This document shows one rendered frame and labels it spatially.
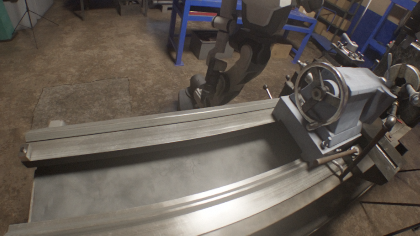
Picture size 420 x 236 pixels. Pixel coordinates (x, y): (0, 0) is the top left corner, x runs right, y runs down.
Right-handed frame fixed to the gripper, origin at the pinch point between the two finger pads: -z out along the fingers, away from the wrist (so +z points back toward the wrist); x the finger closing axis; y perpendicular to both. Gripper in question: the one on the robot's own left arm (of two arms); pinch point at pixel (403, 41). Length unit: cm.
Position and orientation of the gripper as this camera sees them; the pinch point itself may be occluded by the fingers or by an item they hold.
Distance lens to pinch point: 107.9
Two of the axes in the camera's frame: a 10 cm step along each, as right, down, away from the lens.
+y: 2.7, 7.0, -6.6
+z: 1.8, -7.1, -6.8
